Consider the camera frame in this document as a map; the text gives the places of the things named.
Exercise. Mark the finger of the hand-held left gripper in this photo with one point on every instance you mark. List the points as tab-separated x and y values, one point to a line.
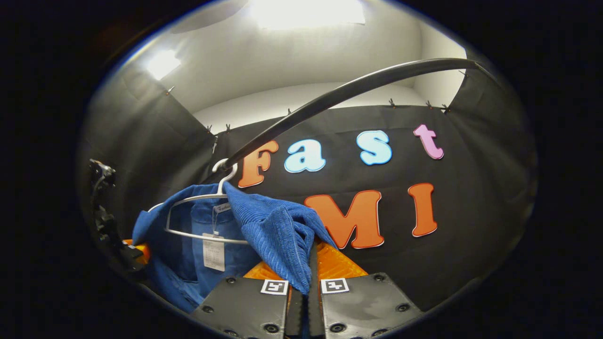
141	252

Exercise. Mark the black backdrop cloth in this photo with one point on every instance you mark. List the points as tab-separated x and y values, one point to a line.
471	212

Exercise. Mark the white paper garment tag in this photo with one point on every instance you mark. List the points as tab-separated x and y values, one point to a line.
213	254

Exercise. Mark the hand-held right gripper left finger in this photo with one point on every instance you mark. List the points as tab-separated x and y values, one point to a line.
245	306

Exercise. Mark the ceiling light panel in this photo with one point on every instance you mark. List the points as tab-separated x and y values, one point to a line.
162	63
306	12

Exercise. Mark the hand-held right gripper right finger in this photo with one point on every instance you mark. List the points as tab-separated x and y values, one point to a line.
313	306

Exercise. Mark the white clothes hanger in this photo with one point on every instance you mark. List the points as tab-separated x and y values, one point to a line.
220	187

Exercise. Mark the black clothes rack rail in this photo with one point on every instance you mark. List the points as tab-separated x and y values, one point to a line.
424	65

